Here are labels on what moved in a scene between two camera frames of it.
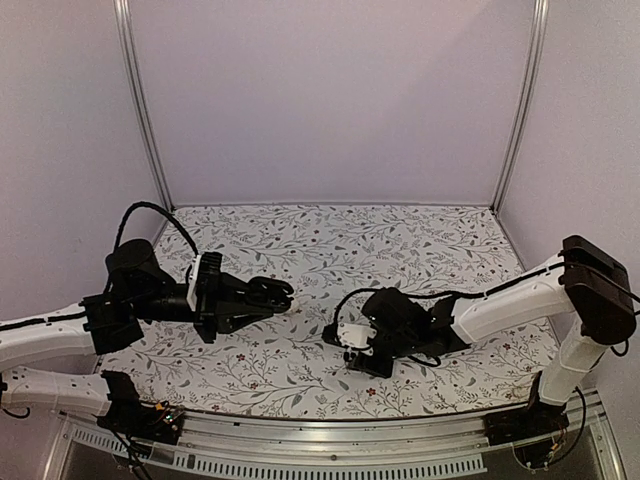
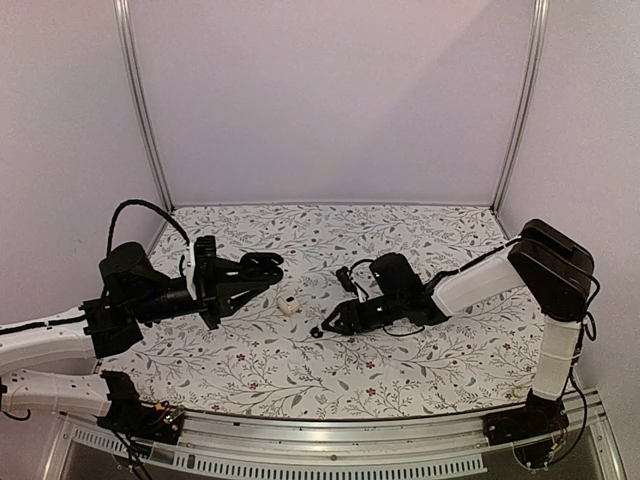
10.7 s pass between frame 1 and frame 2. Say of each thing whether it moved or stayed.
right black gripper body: moved
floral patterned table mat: stayed
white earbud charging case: stayed
